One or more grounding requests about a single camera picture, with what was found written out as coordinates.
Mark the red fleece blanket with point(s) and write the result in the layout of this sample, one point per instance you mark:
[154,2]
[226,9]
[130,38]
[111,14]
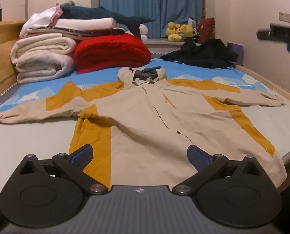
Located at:
[111,51]

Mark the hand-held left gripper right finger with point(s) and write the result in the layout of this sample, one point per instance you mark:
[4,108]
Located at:
[196,155]

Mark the blue curtain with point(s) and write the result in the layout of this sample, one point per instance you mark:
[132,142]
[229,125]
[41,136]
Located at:
[149,2]

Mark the white plastic container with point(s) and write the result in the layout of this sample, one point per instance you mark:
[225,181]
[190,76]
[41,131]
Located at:
[193,23]

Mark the wooden bed frame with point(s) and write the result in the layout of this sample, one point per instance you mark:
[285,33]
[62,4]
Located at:
[269,82]

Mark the white folded pillow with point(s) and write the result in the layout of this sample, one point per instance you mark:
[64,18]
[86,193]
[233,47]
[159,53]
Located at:
[84,23]

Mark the white plush toy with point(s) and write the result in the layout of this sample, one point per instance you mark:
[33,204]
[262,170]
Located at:
[143,30]

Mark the white fleece blanket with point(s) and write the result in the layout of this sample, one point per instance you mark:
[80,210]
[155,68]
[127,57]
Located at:
[42,45]
[42,68]

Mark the purple bag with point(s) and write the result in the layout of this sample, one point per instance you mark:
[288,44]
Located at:
[236,52]

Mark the dark blue shark plush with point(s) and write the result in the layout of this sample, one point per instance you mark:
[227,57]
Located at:
[91,13]

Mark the dark red cushion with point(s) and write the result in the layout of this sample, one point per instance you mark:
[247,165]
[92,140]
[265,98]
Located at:
[206,29]

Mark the dark star-patterned folded quilt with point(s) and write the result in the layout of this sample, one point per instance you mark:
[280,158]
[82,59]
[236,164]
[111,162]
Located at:
[86,33]

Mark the beige and yellow jacket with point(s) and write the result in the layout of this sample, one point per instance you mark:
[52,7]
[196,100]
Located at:
[135,117]

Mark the blue and white bed sheet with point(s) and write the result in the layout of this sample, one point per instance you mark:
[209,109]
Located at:
[25,136]

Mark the window sill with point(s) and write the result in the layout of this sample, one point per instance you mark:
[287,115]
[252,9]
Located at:
[164,45]

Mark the white wall socket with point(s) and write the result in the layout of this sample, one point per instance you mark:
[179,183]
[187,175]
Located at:
[289,17]
[282,17]

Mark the yellow duck plush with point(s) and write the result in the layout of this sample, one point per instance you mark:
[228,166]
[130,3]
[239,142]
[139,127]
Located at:
[172,28]

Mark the small flat yellow plush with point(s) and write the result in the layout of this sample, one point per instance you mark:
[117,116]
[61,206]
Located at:
[174,38]

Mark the black clothes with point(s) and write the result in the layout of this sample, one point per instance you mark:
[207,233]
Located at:
[203,54]

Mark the wooden headboard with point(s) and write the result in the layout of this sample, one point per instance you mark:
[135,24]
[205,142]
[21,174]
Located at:
[0,61]

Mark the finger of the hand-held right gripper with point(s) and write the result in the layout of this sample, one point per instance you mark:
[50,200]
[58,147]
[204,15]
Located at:
[279,33]

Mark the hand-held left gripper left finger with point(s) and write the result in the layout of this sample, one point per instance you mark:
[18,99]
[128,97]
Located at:
[83,155]

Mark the brown teddy plush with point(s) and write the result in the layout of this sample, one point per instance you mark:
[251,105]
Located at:
[70,3]

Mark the yellow bear plush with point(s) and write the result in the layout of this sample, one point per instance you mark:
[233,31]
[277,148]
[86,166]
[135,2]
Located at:
[187,30]

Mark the pink and white cloth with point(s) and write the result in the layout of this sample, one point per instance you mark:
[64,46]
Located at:
[41,17]

